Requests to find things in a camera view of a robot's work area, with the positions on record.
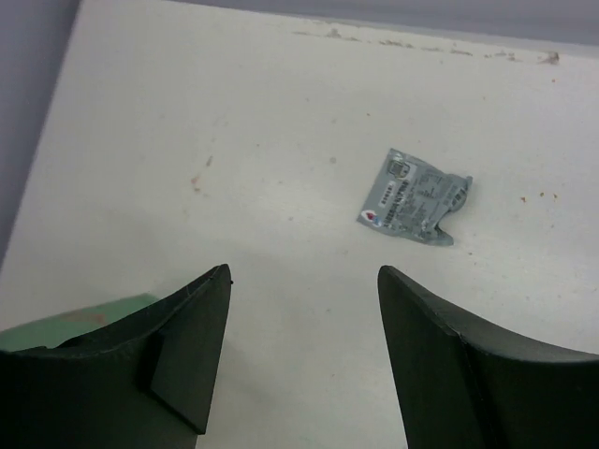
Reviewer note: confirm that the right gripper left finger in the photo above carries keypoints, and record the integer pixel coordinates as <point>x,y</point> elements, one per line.
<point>144,381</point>

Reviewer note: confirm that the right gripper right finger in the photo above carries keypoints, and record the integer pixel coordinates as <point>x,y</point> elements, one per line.
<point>464,382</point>

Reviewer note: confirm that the green paper bag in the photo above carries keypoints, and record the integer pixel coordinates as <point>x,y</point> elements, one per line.
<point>54,330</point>

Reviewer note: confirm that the grey snack packet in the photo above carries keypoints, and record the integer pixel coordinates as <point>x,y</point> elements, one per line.
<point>410,197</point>

